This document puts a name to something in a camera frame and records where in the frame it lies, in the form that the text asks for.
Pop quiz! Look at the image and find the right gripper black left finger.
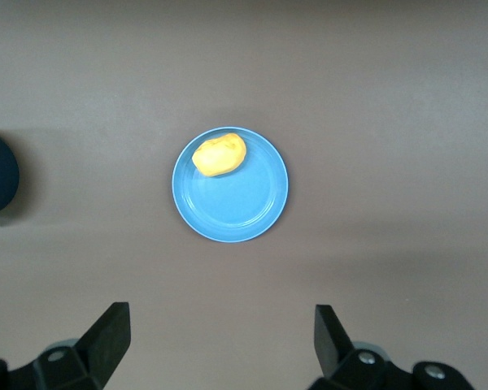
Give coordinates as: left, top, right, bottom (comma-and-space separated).
0, 301, 131, 390

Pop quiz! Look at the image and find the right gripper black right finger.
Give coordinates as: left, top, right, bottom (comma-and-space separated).
308, 304, 473, 390

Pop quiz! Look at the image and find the yellow potato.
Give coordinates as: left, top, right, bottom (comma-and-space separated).
191, 132, 247, 179

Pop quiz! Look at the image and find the blue round plate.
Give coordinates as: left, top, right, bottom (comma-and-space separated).
171, 125, 290, 244

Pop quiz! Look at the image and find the brown table cover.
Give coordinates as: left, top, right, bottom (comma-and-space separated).
0, 0, 488, 390

